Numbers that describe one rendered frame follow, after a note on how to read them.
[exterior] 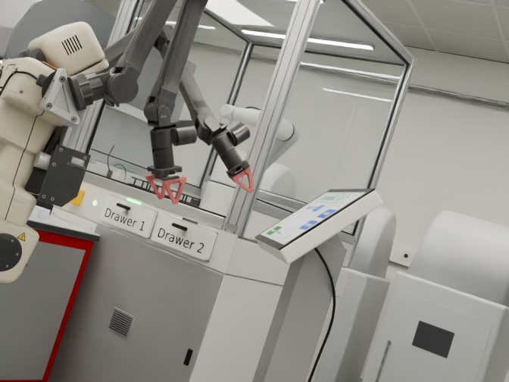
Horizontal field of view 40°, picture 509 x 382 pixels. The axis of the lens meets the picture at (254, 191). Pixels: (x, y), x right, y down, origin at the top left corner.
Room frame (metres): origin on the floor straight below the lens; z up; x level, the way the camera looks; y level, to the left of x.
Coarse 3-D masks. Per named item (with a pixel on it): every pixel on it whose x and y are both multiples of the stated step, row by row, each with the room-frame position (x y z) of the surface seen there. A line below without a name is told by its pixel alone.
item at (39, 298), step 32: (32, 224) 2.62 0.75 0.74; (64, 224) 2.85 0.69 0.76; (32, 256) 2.67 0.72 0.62; (64, 256) 2.80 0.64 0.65; (0, 288) 2.60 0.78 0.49; (32, 288) 2.71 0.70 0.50; (64, 288) 2.84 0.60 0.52; (0, 320) 2.63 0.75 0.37; (32, 320) 2.75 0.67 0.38; (64, 320) 2.88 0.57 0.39; (0, 352) 2.67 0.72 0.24; (32, 352) 2.80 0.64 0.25
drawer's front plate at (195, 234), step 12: (168, 216) 2.71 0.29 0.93; (156, 228) 2.74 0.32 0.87; (168, 228) 2.70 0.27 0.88; (192, 228) 2.64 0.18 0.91; (156, 240) 2.73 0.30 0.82; (168, 240) 2.69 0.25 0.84; (180, 240) 2.66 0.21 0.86; (192, 240) 2.63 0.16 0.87; (204, 240) 2.60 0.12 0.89; (192, 252) 2.61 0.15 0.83; (204, 252) 2.58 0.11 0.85
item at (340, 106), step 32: (320, 32) 2.65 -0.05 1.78; (352, 32) 2.83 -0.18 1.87; (320, 64) 2.70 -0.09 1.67; (352, 64) 2.89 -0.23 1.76; (384, 64) 3.10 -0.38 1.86; (320, 96) 2.76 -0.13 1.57; (352, 96) 2.96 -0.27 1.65; (384, 96) 3.18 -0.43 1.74; (288, 128) 2.64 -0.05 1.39; (320, 128) 2.82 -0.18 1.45; (352, 128) 3.02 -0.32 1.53; (384, 128) 3.26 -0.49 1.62; (288, 160) 2.70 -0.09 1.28; (320, 160) 2.88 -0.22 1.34; (352, 160) 3.10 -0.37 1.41; (288, 192) 2.75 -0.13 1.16; (320, 192) 2.95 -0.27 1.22; (352, 224) 3.25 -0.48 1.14
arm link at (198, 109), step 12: (168, 36) 2.32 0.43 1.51; (180, 84) 2.29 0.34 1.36; (192, 84) 2.28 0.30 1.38; (192, 96) 2.26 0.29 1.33; (192, 108) 2.24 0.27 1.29; (204, 108) 2.23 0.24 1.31; (192, 120) 2.26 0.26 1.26; (204, 120) 2.21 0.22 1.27; (216, 120) 2.22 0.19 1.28; (204, 132) 2.21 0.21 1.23
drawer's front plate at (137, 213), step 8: (112, 200) 2.90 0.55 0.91; (120, 200) 2.87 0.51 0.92; (104, 208) 2.92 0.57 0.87; (112, 208) 2.89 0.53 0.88; (120, 208) 2.86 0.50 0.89; (136, 208) 2.82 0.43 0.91; (144, 208) 2.79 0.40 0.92; (104, 216) 2.91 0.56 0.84; (112, 216) 2.88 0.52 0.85; (120, 216) 2.86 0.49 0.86; (128, 216) 2.83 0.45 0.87; (136, 216) 2.81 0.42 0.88; (144, 216) 2.78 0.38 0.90; (152, 216) 2.76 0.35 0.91; (112, 224) 2.88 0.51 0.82; (120, 224) 2.85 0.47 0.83; (136, 224) 2.80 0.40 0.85; (144, 224) 2.78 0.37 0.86; (152, 224) 2.77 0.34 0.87; (136, 232) 2.79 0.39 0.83; (144, 232) 2.77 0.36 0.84
